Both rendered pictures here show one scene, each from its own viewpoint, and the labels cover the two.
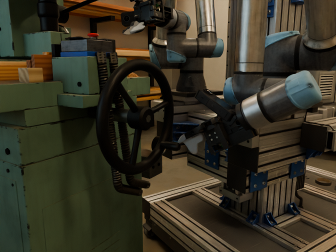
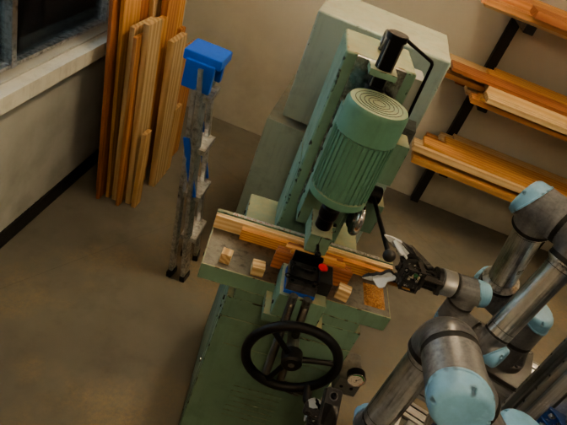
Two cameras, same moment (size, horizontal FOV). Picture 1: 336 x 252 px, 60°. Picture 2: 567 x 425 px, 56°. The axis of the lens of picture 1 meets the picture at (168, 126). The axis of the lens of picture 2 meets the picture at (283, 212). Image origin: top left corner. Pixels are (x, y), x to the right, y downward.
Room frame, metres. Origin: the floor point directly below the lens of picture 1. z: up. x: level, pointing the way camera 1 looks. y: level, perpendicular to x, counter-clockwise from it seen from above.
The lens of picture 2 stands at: (-0.08, -0.59, 1.97)
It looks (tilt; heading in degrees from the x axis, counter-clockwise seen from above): 35 degrees down; 49
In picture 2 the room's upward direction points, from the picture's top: 22 degrees clockwise
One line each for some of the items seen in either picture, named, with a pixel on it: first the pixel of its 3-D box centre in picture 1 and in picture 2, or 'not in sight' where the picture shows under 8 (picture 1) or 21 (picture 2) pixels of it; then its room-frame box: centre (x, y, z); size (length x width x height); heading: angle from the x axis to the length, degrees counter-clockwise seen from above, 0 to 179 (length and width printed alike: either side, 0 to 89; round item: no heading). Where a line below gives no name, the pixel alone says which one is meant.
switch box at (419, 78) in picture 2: not in sight; (404, 95); (1.20, 0.54, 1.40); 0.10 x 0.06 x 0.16; 57
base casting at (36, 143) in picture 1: (34, 120); (295, 264); (0.98, 0.46, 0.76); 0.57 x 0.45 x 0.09; 57
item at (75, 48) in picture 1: (91, 46); (309, 278); (0.79, 0.20, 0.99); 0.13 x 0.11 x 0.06; 147
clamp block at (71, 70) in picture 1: (91, 74); (299, 294); (0.79, 0.20, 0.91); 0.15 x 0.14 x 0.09; 147
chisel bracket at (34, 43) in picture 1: (47, 47); (318, 233); (0.92, 0.37, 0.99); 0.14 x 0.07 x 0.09; 57
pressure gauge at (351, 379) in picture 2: (158, 147); (354, 377); (1.01, 0.03, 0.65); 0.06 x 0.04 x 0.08; 147
